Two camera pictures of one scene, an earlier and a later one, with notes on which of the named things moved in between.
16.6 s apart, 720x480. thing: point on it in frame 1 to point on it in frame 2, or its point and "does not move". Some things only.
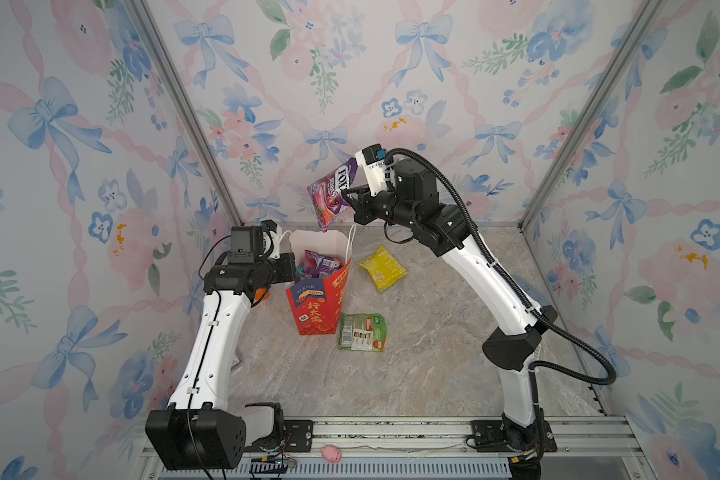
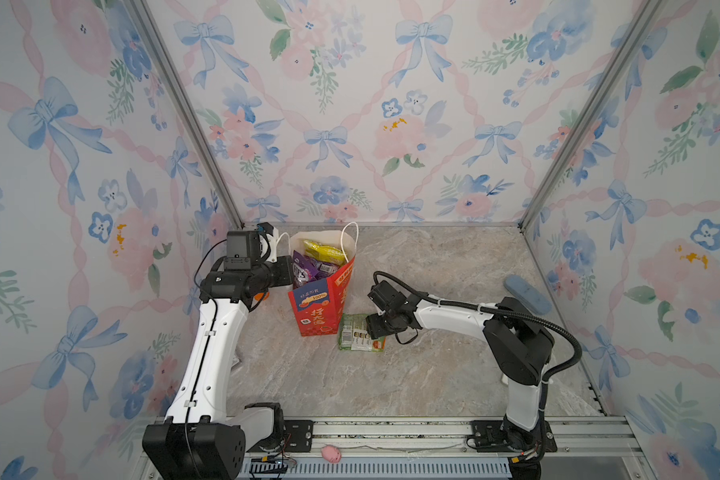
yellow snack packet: x=383 y=268 to x=323 y=253
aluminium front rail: x=440 y=448 does not move
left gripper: x=287 y=262 does not move
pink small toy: x=331 y=453 does not move
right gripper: x=363 y=209 to x=373 y=327
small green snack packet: x=362 y=332 does not move
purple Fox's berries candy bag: x=327 y=194 to x=305 y=269
